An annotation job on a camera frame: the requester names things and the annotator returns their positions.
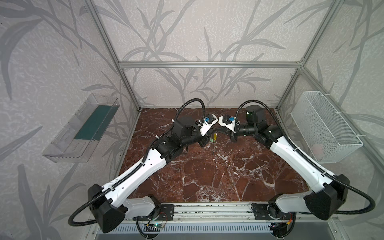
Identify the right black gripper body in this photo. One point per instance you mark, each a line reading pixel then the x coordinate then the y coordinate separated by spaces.
pixel 233 135

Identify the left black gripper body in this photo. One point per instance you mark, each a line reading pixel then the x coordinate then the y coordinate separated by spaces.
pixel 203 140

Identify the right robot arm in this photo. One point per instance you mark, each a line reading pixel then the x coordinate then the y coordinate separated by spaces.
pixel 324 196

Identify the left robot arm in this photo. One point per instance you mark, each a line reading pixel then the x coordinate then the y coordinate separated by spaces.
pixel 110 204

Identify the small circuit board left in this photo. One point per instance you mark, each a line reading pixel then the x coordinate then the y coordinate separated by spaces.
pixel 155 226

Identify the small circuit board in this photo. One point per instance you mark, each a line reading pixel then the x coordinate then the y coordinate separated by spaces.
pixel 155 226
pixel 280 230

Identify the small circuit board right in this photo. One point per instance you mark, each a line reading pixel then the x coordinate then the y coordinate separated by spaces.
pixel 280 230

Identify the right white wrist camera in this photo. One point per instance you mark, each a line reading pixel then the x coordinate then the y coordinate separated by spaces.
pixel 229 122

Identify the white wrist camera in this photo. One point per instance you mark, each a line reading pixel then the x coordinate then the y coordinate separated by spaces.
pixel 206 123
pixel 229 122

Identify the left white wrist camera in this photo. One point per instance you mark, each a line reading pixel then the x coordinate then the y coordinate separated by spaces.
pixel 206 123

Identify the aluminium frame horizontal bar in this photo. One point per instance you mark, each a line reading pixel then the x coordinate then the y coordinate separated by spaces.
pixel 163 64

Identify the aluminium mounting rail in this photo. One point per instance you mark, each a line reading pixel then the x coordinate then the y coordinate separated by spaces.
pixel 210 213

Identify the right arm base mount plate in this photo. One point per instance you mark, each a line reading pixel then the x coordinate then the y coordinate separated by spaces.
pixel 261 211

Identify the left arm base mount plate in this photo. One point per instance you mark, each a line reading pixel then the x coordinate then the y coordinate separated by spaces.
pixel 164 212

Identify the aluminium frame corner post left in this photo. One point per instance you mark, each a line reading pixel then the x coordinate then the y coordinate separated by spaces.
pixel 92 9

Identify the aluminium frame corner post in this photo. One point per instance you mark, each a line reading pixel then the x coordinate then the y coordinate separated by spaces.
pixel 92 9
pixel 326 22

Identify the white wire mesh basket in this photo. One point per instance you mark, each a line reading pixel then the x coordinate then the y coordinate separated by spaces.
pixel 329 137

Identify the clear plastic wall tray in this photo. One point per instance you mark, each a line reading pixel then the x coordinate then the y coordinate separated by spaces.
pixel 79 138

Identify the aluminium frame corner post right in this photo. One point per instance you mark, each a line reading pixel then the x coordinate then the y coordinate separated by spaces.
pixel 326 22

